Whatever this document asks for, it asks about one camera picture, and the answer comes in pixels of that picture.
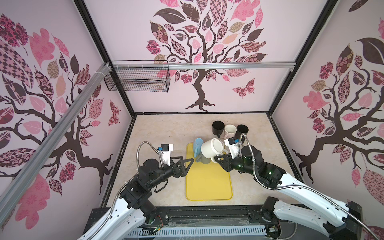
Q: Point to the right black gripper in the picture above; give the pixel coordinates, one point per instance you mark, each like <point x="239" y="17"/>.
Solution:
<point x="226" y="162"/>

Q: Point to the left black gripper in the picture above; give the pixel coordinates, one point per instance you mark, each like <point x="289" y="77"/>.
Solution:
<point x="182" y="172"/>

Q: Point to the grey mug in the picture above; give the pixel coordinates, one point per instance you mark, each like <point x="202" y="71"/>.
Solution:
<point x="203" y="160"/>

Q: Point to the cream white mug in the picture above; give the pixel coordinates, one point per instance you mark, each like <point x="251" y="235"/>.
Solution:
<point x="212" y="148"/>

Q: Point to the pale pink mug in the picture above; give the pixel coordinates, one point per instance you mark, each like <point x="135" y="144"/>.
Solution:
<point x="229" y="131"/>

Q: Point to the dark green white-bottom mug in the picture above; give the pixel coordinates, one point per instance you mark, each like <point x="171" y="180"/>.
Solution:
<point x="218" y="128"/>

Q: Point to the black mug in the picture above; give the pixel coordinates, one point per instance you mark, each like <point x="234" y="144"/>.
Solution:
<point x="241" y="129"/>

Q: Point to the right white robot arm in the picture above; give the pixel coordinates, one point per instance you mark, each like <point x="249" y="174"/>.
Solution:
<point x="335" y="219"/>

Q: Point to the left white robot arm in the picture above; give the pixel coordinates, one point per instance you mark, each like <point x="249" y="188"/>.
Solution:
<point x="131" y="207"/>

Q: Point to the white ribbed-bottom mug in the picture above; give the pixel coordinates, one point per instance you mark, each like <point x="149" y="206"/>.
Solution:
<point x="223" y="142"/>

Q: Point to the light blue mug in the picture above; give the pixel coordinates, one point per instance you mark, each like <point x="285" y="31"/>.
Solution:
<point x="197" y="144"/>

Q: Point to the yellow tray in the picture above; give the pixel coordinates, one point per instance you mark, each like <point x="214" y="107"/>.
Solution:
<point x="208" y="182"/>

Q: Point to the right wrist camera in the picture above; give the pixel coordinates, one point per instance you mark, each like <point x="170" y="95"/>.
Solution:
<point x="233" y="146"/>

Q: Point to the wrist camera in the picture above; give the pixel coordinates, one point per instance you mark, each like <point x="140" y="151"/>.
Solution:
<point x="233" y="146"/>
<point x="164" y="152"/>

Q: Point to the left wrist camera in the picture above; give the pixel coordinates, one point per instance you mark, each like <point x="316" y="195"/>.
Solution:
<point x="164" y="152"/>

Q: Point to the white slotted cable duct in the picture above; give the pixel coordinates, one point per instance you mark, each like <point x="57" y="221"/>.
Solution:
<point x="215" y="231"/>

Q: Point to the black wire basket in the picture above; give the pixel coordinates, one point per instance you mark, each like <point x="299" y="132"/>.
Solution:
<point x="139" y="76"/>

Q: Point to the black base frame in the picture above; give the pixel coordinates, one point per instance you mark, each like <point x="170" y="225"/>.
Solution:
<point x="243" y="215"/>

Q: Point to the back aluminium rail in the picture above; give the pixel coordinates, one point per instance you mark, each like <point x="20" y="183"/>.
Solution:
<point x="205" y="66"/>

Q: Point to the aluminium rail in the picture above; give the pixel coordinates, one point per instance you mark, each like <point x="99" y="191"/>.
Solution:
<point x="205" y="66"/>
<point x="17" y="188"/>

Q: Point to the left aluminium rail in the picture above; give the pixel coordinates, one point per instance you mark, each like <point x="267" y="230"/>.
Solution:
<point x="17" y="188"/>

